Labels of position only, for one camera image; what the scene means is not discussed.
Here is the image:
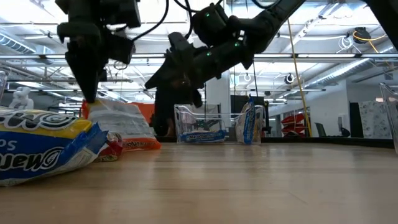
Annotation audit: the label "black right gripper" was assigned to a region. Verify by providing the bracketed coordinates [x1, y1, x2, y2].
[144, 30, 254, 90]

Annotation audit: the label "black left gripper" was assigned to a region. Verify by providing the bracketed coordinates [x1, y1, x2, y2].
[57, 21, 136, 104]

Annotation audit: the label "red roast beef ramen pack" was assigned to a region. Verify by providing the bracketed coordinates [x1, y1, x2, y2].
[81, 98, 162, 152]

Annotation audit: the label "person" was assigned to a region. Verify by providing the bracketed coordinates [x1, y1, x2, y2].
[153, 77, 203, 138]

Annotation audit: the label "red-orange partition panel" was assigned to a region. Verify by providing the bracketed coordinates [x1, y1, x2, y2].
[132, 102, 155, 125]

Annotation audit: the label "white square pillar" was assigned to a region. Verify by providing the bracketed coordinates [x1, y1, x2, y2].
[205, 70, 231, 131]

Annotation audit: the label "clear plastic bin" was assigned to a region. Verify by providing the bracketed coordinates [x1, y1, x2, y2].
[379, 82, 398, 155]
[0, 70, 7, 102]
[174, 104, 265, 146]

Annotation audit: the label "black monitor panel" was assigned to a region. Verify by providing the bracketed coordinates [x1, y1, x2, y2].
[230, 95, 269, 138]

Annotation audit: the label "red stacked bins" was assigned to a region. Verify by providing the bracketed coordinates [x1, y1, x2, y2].
[281, 113, 307, 138]

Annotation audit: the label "long ceiling light bar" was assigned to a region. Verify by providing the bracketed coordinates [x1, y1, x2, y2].
[0, 53, 398, 60]

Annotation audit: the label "black office chair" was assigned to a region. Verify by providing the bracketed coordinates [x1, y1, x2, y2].
[313, 122, 351, 138]

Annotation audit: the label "narrow black panel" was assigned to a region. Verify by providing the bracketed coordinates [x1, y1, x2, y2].
[349, 101, 361, 139]

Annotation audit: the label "patterned white screen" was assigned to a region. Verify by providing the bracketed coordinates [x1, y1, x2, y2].
[359, 100, 392, 140]

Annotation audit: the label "silver ceiling duct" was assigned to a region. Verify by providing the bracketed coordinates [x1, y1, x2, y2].
[0, 32, 55, 65]
[303, 58, 379, 90]

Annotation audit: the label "black hanging cable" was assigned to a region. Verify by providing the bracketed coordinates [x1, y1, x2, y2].
[252, 62, 259, 98]

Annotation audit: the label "yellow hanging cable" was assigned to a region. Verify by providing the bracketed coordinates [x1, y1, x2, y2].
[286, 18, 313, 138]

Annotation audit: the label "black table frame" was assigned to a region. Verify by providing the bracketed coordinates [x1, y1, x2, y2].
[155, 136, 396, 149]

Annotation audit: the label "black ceiling cable reel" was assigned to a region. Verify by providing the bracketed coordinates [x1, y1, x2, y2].
[353, 27, 371, 44]

